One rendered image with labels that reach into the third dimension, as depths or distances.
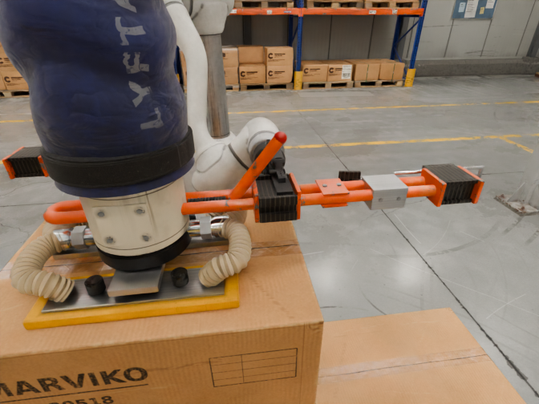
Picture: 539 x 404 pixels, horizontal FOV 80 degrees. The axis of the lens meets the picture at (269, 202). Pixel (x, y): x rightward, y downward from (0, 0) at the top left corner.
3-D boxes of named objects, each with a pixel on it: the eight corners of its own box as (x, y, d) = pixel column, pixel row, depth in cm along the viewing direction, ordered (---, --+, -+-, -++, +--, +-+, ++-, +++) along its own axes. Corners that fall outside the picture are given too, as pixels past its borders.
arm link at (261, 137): (281, 163, 87) (285, 171, 82) (248, 164, 86) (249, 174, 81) (282, 129, 82) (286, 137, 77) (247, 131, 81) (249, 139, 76)
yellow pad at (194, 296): (25, 331, 51) (12, 309, 49) (53, 286, 60) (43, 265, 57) (240, 309, 55) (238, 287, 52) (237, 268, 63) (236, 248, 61)
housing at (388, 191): (370, 211, 62) (374, 191, 59) (358, 194, 68) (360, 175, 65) (405, 208, 62) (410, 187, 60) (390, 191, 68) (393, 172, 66)
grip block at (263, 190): (255, 225, 58) (254, 197, 55) (251, 199, 67) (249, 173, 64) (301, 222, 59) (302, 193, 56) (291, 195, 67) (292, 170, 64)
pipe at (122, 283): (22, 305, 51) (7, 279, 48) (82, 220, 73) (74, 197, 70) (238, 284, 54) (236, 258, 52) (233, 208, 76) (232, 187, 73)
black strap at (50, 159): (17, 195, 43) (4, 167, 41) (82, 138, 63) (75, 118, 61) (189, 183, 45) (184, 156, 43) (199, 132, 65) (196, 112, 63)
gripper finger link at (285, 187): (286, 178, 64) (286, 175, 64) (293, 195, 58) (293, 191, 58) (271, 179, 64) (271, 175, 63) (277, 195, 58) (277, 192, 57)
